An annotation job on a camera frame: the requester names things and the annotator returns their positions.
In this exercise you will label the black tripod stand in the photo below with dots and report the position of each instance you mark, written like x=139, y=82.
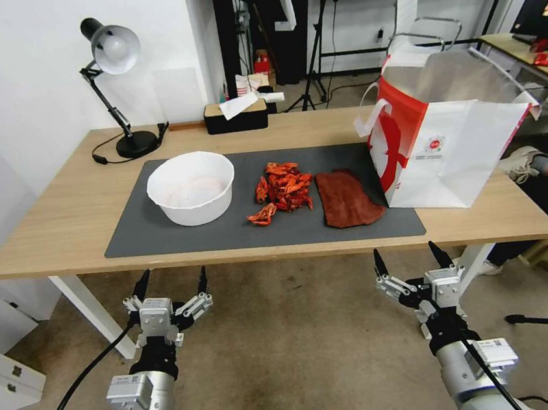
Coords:
x=313, y=54

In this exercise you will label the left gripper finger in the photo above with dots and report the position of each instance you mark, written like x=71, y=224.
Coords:
x=203, y=283
x=138, y=290

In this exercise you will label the white round paper container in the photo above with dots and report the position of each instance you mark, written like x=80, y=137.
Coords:
x=196, y=206

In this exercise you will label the red snack packet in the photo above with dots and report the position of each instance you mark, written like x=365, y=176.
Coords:
x=547, y=59

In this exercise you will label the wooden table with white legs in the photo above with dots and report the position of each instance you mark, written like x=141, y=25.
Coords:
x=78, y=201

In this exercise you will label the white and red takeout bag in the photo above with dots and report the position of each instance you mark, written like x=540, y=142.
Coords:
x=446, y=162

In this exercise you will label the black desk lamp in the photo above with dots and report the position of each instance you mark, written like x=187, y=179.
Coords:
x=115, y=45

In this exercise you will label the red striped white box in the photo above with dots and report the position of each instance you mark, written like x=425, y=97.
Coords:
x=246, y=84

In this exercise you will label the white paper roll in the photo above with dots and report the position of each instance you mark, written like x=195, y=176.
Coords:
x=273, y=97

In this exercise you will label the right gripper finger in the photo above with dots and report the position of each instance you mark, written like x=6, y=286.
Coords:
x=381, y=267
x=442, y=255

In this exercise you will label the single red shrimp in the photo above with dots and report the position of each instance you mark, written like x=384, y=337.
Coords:
x=262, y=216

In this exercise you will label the black tissue box wooden lid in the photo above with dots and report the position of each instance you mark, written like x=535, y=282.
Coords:
x=236, y=122

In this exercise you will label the wooden side table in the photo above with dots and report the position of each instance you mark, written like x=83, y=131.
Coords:
x=507, y=51

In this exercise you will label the dark grey table mat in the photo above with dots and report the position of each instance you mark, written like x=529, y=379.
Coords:
x=209, y=241

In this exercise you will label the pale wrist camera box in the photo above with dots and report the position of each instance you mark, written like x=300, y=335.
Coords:
x=443, y=290
x=156, y=316

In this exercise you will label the white tissue sheet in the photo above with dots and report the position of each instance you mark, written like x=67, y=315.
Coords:
x=236, y=105

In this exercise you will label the red-brown towel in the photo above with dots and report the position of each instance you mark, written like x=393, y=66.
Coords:
x=347, y=202

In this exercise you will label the pile of red shrimp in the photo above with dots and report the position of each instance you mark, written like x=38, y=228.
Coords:
x=287, y=186

